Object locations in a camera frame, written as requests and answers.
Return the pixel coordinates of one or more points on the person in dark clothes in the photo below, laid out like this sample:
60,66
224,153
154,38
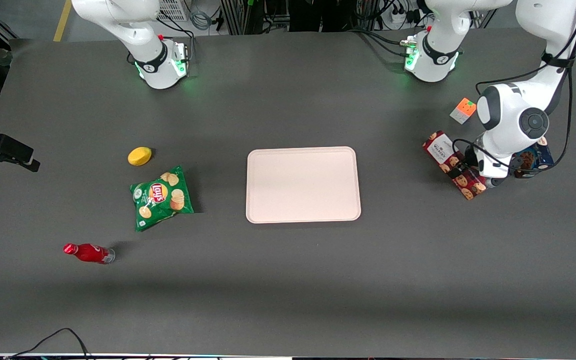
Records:
313,15

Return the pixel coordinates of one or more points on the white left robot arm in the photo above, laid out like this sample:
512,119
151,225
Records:
503,110

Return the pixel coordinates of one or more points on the beige plastic tray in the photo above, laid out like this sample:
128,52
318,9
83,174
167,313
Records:
303,185

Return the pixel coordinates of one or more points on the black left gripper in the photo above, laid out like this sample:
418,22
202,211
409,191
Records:
470,158

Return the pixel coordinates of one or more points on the yellow lemon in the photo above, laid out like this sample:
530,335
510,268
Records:
139,156

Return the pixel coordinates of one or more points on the red soda bottle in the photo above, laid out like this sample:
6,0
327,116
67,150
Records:
88,253

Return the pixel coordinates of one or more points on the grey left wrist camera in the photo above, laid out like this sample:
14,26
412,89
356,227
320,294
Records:
497,181

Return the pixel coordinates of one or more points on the blue cookie box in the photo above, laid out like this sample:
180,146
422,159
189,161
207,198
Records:
543,157

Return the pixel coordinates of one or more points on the red cookie box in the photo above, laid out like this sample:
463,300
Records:
438,147

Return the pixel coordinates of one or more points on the green chips bag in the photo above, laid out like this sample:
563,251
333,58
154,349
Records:
160,200

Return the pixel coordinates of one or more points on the white perforated box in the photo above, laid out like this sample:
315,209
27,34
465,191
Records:
173,10

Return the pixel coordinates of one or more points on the orange puzzle cube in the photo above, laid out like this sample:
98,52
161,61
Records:
463,110

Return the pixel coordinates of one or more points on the white power strip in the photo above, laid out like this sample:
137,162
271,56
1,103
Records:
403,15

